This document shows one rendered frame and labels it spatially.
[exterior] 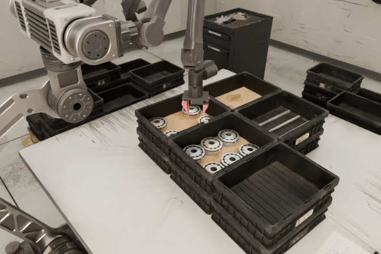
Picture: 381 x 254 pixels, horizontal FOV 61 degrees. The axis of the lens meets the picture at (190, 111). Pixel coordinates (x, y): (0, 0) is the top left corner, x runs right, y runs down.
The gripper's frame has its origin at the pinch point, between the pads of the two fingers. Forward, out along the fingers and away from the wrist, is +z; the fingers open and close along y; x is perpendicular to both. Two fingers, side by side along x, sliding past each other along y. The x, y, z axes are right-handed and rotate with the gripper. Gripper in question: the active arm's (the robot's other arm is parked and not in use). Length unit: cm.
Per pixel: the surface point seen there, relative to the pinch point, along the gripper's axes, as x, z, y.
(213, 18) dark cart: -210, 27, 5
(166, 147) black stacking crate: 1.3, 18.9, 13.4
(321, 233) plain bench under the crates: 26, 37, -53
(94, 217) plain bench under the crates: 30, 34, 39
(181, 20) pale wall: -399, 91, 68
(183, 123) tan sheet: -25.2, 23.9, 9.2
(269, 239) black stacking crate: 44, 19, -29
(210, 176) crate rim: 23.1, 13.0, -7.9
